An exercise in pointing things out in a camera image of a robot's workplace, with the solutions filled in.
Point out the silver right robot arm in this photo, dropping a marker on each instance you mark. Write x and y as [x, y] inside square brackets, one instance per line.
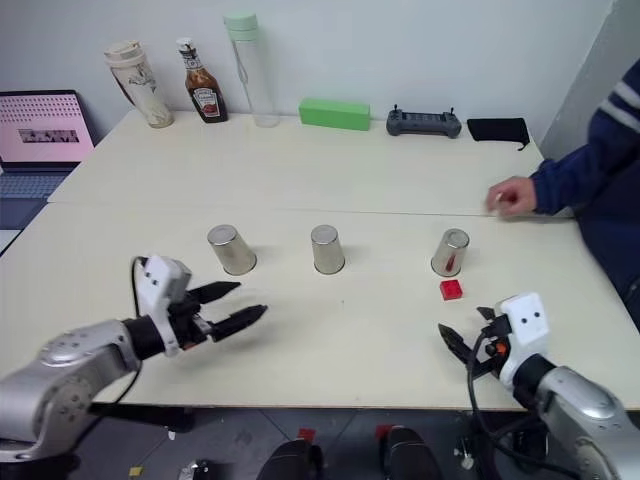
[580, 415]

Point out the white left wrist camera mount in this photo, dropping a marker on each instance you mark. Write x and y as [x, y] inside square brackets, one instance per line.
[156, 285]

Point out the dark rounded shape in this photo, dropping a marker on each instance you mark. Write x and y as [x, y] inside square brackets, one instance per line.
[292, 462]
[407, 455]

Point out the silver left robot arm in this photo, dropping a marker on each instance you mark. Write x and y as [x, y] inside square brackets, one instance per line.
[70, 380]

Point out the ketchup bottle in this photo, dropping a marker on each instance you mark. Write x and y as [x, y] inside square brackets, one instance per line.
[205, 95]

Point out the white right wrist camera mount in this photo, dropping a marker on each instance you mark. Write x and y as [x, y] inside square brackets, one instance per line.
[527, 320]

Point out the green rectangular box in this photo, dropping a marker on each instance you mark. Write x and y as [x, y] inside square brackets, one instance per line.
[334, 115]

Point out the grey remote controller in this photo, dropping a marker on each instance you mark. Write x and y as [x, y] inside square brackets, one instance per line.
[424, 124]

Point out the upturned steel cup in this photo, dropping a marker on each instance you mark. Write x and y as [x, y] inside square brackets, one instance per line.
[232, 252]
[450, 255]
[327, 252]

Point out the small red block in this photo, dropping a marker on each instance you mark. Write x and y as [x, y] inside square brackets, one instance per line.
[451, 290]

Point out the black cloth pouch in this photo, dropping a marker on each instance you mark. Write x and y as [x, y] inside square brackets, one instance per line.
[496, 129]

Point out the open laptop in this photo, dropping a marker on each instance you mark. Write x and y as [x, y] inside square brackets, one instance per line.
[42, 127]

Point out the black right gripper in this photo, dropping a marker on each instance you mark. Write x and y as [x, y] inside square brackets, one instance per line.
[487, 362]

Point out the person's bare hand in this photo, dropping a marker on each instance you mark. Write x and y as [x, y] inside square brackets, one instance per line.
[520, 192]

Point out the beige printed tumbler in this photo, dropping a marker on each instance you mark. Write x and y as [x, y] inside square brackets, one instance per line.
[142, 85]

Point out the clear bottle with green lid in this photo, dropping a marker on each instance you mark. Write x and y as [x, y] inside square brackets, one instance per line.
[255, 75]

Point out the person's dark blue torso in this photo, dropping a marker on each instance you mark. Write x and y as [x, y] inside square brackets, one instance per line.
[617, 240]

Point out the person's blue sleeved forearm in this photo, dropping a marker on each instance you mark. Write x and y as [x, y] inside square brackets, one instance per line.
[585, 165]

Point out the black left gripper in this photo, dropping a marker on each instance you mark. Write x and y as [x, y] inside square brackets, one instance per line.
[187, 322]

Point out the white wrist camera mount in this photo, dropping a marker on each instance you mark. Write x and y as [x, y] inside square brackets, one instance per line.
[527, 320]
[156, 285]

